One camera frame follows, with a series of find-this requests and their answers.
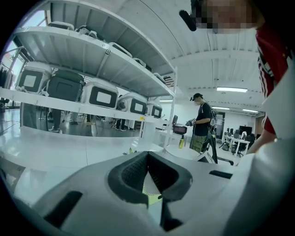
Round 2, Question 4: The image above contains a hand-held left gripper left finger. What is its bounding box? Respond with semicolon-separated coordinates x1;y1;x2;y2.
33;151;161;236

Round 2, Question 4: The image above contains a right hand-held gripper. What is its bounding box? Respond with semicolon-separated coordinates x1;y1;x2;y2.
262;61;295;139

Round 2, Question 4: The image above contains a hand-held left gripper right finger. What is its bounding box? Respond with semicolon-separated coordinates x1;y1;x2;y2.
147;151;245;236

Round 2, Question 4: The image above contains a person's right forearm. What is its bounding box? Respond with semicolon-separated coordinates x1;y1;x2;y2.
245;129;278;155

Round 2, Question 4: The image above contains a white office desk with monitors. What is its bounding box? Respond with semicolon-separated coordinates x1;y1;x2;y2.
222;125;256;159

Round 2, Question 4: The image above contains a round white side table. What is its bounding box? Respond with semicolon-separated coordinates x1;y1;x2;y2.
165;145;209;162

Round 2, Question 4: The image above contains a red jersey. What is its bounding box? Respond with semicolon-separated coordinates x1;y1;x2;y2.
255;22;290;136

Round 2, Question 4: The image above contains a dark red pot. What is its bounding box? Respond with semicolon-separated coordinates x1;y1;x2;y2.
171;114;188;135

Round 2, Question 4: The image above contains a person's head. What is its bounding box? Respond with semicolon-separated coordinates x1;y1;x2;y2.
195;0;266;35

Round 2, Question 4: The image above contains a dark green box appliance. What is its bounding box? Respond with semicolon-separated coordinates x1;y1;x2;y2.
42;69;85;102

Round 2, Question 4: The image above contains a clothes rack with garments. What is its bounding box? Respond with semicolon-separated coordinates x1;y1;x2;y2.
0;63;15;90

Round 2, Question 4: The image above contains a white metal shelving unit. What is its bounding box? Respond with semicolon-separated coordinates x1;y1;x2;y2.
0;0;179;153

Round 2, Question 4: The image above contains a black head-worn camera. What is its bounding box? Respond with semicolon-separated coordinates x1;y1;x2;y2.
179;0;198;32

